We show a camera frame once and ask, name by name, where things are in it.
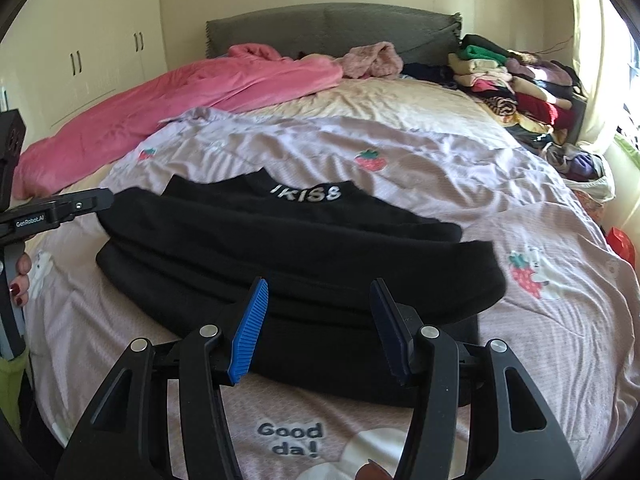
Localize black sweatshirt with orange print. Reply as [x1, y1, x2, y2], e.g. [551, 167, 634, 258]
[96, 170, 506, 408]

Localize pile of folded clothes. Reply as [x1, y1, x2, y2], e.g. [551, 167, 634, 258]
[448, 35, 588, 153]

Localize left hand red nails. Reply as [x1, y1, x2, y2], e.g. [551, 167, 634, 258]
[9, 252, 32, 308]

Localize pink fleece blanket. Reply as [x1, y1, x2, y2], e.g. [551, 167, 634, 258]
[12, 44, 343, 200]

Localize pink patterned duvet cover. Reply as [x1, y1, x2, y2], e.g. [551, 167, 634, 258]
[26, 80, 639, 479]

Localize green garment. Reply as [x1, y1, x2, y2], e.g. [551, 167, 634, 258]
[0, 348, 29, 440]

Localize red plastic bag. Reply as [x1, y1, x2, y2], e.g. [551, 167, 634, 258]
[605, 228, 636, 268]

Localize purple and white underwear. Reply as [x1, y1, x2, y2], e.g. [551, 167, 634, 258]
[540, 143, 616, 204]

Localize dusty pink fluffy garment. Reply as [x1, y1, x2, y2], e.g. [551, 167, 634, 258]
[338, 41, 404, 79]

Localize dark green headboard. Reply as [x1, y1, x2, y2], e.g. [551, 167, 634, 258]
[206, 3, 462, 65]

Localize white window curtain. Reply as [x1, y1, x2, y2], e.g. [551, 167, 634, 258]
[573, 0, 639, 240]

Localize cream wardrobe with black handles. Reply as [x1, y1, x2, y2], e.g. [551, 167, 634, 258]
[1, 0, 167, 142]

